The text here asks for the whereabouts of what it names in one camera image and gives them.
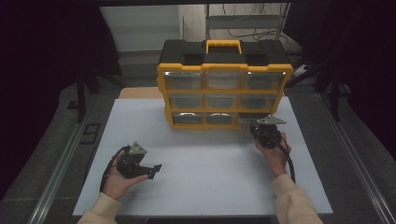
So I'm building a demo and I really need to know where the bundle of black cables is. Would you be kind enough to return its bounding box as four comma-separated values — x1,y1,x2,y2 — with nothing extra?
223,3,304,59

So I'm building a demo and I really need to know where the clear plastic drawer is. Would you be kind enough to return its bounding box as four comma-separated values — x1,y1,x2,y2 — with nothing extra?
237,112,272,128

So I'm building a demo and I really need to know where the aluminium rail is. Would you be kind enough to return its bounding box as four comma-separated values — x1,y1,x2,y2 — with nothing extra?
29,118,90,224
316,92,396,224

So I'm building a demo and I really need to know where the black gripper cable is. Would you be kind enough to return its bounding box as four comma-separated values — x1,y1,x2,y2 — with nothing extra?
264,130,297,184
99,145,131,192

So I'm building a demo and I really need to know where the grey metal shelf rack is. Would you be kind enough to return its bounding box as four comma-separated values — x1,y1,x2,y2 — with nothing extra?
205,3,290,41

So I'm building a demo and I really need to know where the dark curtain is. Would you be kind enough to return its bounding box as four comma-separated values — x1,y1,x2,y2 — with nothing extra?
0,0,123,200
284,0,396,157

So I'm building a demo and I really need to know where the person's left hand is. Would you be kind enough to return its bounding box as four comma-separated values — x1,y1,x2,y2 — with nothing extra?
102,154,149,201

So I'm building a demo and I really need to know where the person's right hand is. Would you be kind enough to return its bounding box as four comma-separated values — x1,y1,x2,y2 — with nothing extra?
255,132,292,179

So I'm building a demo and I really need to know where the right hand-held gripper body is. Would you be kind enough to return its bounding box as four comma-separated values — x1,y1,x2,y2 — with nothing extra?
248,115,288,149

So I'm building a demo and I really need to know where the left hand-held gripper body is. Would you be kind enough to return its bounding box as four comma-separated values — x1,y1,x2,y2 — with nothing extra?
116,141,149,180

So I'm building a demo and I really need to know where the set of clear organizer bins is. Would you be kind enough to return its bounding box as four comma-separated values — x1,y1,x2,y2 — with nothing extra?
163,71,287,126

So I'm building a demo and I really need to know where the yellow black organizer case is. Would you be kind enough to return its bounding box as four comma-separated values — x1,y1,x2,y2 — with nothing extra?
156,39,294,131

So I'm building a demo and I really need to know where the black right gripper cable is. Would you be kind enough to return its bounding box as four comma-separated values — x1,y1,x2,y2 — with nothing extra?
264,130,297,184

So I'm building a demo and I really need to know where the black metal stand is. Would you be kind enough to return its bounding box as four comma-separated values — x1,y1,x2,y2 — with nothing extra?
286,59,351,122
66,71,125,124

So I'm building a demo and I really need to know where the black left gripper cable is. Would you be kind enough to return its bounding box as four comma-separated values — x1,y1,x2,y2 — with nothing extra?
99,145,131,192

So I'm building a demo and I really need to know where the white power strip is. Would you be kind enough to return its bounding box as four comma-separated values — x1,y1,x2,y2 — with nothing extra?
292,63,308,78

